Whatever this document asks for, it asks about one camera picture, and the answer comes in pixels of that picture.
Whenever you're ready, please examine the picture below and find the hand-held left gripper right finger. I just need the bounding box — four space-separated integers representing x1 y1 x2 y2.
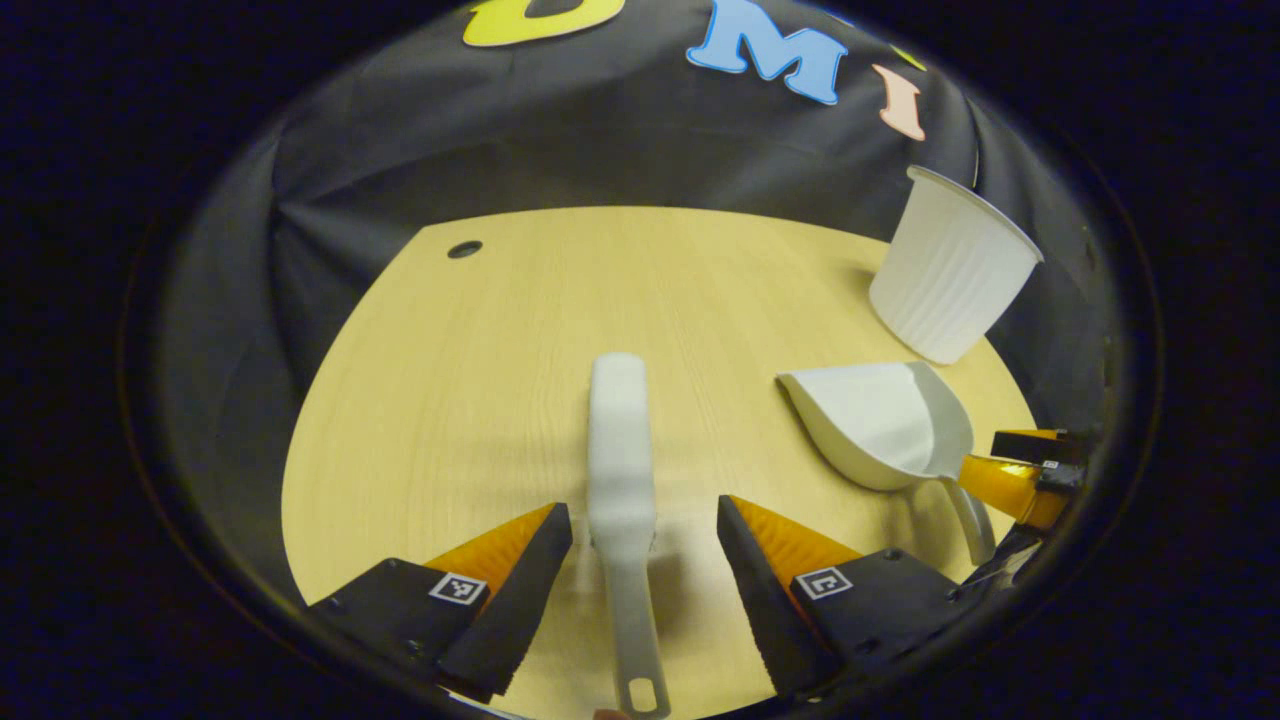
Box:
716 495 968 701

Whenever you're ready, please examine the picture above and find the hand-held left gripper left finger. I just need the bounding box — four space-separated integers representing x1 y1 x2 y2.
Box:
305 502 574 704

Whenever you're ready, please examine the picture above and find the white dustpan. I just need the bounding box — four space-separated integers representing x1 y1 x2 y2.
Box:
777 361 998 568

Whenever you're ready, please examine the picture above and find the white garbage bin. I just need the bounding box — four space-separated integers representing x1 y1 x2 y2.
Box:
868 165 1045 366

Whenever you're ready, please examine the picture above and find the small white broom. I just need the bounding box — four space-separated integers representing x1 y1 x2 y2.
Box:
586 352 673 719

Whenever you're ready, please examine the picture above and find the black backdrop cloth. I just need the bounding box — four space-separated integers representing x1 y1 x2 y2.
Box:
150 0 1121 601

